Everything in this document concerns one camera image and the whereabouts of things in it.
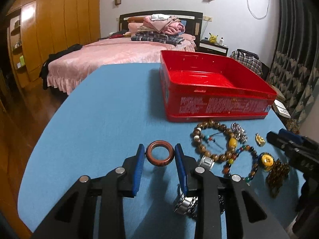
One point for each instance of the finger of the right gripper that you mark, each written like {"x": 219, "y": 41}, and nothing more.
{"x": 303, "y": 142}
{"x": 289, "y": 151}

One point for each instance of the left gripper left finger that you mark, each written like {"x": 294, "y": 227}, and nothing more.
{"x": 95, "y": 205}

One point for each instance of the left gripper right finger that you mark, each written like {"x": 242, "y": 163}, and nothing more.
{"x": 245, "y": 215}

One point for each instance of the silver metal wristwatch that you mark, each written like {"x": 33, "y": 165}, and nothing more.
{"x": 188, "y": 205}

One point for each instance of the dark bead necklace yellow pendant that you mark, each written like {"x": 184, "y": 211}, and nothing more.
{"x": 277, "y": 171}

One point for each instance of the reddish brown ring bangle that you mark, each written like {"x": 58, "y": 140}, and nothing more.
{"x": 160, "y": 153}

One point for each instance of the silver chain star pendant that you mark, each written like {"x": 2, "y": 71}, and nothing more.
{"x": 239, "y": 133}

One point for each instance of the small gold charm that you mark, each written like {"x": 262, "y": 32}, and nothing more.
{"x": 260, "y": 140}

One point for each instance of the white book on stool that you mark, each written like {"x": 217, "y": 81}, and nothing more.
{"x": 280, "y": 109}

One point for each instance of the dark floral curtain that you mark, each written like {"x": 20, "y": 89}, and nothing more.
{"x": 294, "y": 70}

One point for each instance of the plaid cloth covered chair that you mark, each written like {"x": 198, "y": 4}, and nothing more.
{"x": 248, "y": 59}

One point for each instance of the red tin box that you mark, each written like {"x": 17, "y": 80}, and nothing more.
{"x": 200, "y": 86}

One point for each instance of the blue table cloth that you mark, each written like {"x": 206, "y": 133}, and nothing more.
{"x": 98, "y": 126}

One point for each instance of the white bottle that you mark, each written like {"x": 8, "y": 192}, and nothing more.
{"x": 221, "y": 41}

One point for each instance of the black nightstand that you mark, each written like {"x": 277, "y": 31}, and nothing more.
{"x": 212, "y": 48}

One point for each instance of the yellow pikachu plush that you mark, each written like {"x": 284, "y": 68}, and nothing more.
{"x": 213, "y": 38}

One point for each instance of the pink covered bed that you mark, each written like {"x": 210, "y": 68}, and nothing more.
{"x": 68, "y": 71}

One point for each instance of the black bed headboard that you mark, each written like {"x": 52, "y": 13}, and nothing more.
{"x": 193, "y": 19}

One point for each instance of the pile of folded clothes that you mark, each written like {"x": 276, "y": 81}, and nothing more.
{"x": 158, "y": 28}

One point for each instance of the wooden wardrobe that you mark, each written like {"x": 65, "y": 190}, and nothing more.
{"x": 38, "y": 28}

